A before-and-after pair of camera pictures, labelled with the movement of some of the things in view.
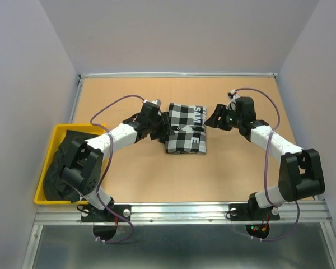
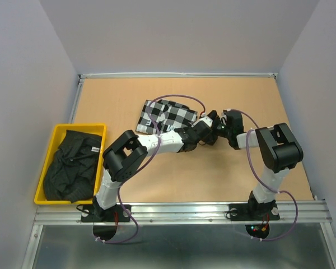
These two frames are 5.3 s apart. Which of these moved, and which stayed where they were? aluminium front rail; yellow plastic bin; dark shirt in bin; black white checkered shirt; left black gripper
Moved: black white checkered shirt; left black gripper
Stayed: dark shirt in bin; yellow plastic bin; aluminium front rail
